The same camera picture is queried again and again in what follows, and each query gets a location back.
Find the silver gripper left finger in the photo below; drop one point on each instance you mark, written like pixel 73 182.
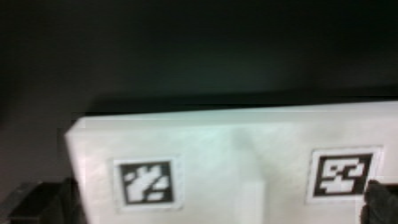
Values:
pixel 43 203

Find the white cabinet door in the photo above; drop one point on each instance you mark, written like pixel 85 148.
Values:
pixel 242 166

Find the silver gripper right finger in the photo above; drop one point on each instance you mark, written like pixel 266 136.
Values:
pixel 378 212

